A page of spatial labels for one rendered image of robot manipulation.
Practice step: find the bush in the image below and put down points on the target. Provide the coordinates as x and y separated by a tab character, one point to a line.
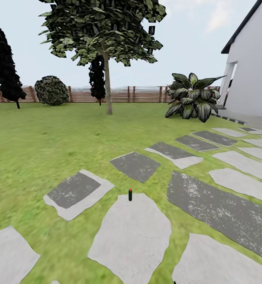
50	90
197	102
171	88

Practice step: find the tree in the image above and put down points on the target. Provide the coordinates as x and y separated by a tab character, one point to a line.
10	85
108	28
97	81

